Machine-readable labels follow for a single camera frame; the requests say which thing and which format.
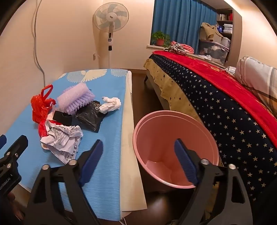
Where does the red blanket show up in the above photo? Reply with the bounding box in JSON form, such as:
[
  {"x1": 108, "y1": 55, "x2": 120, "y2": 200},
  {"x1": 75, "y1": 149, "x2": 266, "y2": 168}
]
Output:
[{"x1": 153, "y1": 50, "x2": 277, "y2": 150}]

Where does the clear plastic storage box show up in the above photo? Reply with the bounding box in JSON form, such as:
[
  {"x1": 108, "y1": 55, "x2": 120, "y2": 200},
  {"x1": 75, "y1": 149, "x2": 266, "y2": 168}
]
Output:
[{"x1": 198, "y1": 37, "x2": 231, "y2": 64}]

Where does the white plastic wrapper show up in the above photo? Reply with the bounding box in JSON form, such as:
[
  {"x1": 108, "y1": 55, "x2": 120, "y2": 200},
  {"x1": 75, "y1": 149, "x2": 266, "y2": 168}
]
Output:
[{"x1": 99, "y1": 96, "x2": 122, "y2": 114}]

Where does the wooden bookshelf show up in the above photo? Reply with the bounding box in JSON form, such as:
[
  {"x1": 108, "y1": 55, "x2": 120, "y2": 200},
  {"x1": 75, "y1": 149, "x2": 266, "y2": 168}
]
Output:
[{"x1": 216, "y1": 9, "x2": 234, "y2": 40}]

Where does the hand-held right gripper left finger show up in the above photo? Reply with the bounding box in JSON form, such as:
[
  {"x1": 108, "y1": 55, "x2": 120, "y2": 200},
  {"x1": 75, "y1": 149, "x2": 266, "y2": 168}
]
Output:
[{"x1": 24, "y1": 139, "x2": 122, "y2": 225}]

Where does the pink plastic basin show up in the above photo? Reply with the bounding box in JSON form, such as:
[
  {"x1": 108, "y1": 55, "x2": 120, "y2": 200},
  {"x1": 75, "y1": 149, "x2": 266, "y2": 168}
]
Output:
[{"x1": 132, "y1": 110, "x2": 220, "y2": 189}]

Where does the person's left hand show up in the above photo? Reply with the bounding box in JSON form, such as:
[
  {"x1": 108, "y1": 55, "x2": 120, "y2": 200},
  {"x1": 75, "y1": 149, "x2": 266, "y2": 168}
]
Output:
[{"x1": 0, "y1": 191, "x2": 27, "y2": 225}]

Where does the striped cloth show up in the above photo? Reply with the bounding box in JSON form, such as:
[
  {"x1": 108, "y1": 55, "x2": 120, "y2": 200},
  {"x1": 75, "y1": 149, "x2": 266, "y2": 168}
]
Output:
[{"x1": 163, "y1": 43, "x2": 187, "y2": 57}]

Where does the potted green plant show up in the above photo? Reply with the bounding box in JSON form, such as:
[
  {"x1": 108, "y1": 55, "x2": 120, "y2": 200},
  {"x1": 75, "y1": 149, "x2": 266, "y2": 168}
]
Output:
[{"x1": 151, "y1": 31, "x2": 171, "y2": 47}]

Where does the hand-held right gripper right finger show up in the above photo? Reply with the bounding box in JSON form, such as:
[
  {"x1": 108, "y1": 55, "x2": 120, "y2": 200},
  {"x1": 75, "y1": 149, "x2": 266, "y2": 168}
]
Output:
[{"x1": 174, "y1": 138, "x2": 253, "y2": 225}]

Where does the white standing fan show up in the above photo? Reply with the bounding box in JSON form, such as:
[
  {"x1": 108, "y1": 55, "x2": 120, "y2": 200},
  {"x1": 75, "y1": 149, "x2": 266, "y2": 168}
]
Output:
[{"x1": 93, "y1": 2, "x2": 129, "y2": 70}]

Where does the plaid pillow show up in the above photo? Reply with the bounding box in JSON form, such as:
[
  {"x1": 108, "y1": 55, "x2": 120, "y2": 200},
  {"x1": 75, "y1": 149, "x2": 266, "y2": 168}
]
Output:
[{"x1": 235, "y1": 56, "x2": 277, "y2": 113}]

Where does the beige jacket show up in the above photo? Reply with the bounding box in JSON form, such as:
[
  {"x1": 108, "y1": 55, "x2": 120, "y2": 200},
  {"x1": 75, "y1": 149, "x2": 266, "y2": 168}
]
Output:
[{"x1": 199, "y1": 22, "x2": 223, "y2": 42}]

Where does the red plastic bag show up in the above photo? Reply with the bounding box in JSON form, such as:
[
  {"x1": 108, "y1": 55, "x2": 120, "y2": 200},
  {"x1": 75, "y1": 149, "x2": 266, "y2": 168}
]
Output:
[{"x1": 30, "y1": 84, "x2": 57, "y2": 138}]

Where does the navy star-print blanket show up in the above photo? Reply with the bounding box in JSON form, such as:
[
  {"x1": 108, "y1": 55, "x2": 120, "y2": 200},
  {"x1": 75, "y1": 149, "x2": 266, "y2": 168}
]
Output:
[{"x1": 149, "y1": 53, "x2": 277, "y2": 203}]

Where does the blue curtain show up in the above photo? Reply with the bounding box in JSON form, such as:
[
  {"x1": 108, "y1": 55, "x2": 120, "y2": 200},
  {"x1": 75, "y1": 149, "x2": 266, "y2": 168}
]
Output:
[{"x1": 151, "y1": 0, "x2": 217, "y2": 54}]

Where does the purple foam net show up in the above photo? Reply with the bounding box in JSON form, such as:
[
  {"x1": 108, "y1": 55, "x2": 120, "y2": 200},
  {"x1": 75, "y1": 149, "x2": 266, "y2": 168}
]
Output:
[{"x1": 57, "y1": 84, "x2": 96, "y2": 115}]

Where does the white cloth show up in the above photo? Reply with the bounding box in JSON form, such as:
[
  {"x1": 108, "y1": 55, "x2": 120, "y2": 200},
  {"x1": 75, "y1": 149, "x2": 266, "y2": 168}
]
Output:
[{"x1": 224, "y1": 66, "x2": 237, "y2": 77}]

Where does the beige table pad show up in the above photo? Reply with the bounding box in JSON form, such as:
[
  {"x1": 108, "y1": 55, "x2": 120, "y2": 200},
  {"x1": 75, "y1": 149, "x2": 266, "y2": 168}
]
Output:
[{"x1": 120, "y1": 70, "x2": 148, "y2": 219}]

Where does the yellow star-print bed sheet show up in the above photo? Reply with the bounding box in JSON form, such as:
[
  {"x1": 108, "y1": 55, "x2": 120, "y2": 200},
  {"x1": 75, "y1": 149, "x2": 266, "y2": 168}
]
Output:
[{"x1": 143, "y1": 58, "x2": 224, "y2": 219}]

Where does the black plastic bag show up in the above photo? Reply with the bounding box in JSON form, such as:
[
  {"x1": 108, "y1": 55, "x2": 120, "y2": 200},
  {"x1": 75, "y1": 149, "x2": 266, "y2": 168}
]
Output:
[{"x1": 75, "y1": 100, "x2": 108, "y2": 133}]

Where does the printed paper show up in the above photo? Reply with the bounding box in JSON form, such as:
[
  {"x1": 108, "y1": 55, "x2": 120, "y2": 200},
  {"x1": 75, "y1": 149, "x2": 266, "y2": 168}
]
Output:
[{"x1": 40, "y1": 120, "x2": 84, "y2": 165}]

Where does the grey wall cable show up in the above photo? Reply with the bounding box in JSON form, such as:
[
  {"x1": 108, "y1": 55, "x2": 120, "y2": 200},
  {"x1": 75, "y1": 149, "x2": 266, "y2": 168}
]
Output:
[{"x1": 32, "y1": 0, "x2": 47, "y2": 87}]

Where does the pink cloth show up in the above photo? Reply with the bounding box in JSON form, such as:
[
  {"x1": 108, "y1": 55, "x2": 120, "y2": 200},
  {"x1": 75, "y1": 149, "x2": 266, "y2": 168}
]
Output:
[{"x1": 172, "y1": 41, "x2": 195, "y2": 53}]

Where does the blue feather-print table cover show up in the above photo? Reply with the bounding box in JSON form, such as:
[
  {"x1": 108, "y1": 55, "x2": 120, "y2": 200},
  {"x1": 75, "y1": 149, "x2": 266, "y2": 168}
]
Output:
[{"x1": 4, "y1": 69, "x2": 130, "y2": 221}]

